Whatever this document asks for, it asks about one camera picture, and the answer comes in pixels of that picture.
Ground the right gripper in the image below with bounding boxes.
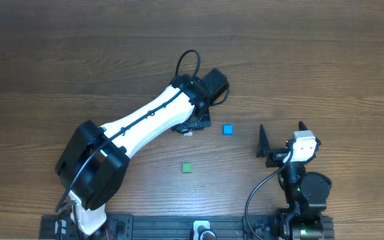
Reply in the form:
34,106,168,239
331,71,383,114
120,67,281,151
255,121,309,169

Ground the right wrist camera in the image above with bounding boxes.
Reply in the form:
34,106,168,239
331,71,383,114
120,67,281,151
282,130,321,164

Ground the mounting rail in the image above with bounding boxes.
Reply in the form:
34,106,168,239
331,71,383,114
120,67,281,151
39,213,335,240

